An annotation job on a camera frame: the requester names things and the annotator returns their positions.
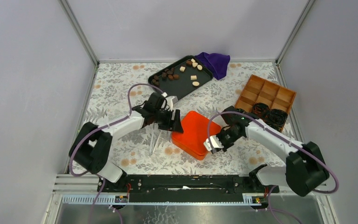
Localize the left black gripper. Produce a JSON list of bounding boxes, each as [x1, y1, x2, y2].
[[153, 108, 184, 133]]

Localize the white metal tongs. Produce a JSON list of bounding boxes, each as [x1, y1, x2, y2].
[[149, 124, 161, 156]]

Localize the orange box lid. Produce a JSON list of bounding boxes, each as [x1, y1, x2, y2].
[[171, 111, 222, 155]]

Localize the orange chocolate box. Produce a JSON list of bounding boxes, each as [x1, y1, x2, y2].
[[171, 134, 208, 161]]

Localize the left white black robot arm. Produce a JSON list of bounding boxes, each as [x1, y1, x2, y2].
[[69, 93, 184, 192]]

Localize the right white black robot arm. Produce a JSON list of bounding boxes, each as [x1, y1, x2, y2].
[[204, 106, 332, 196]]

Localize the white oval chocolate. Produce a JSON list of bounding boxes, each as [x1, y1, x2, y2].
[[192, 81, 200, 87]]

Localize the floral table mat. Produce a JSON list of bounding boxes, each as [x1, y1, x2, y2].
[[85, 62, 284, 175]]

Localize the dark rolled cloth middle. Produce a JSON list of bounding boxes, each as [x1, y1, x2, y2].
[[251, 103, 270, 119]]

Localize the black tray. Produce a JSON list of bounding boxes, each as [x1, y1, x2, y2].
[[147, 55, 213, 100]]

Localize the dark rolled cloth front-right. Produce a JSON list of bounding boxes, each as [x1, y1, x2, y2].
[[264, 109, 288, 131]]

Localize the wooden compartment organizer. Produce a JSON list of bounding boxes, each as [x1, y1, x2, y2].
[[234, 75, 296, 115]]

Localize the purple cloth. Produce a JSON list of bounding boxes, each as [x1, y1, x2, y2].
[[195, 52, 231, 80]]

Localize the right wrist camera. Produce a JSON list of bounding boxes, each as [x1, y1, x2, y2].
[[203, 135, 223, 154]]

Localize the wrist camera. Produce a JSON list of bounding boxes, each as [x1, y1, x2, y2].
[[162, 96, 178, 110], [203, 135, 223, 154]]

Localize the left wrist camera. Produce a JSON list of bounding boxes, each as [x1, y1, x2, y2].
[[162, 96, 178, 110]]

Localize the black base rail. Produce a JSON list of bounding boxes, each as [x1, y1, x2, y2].
[[97, 175, 280, 205]]

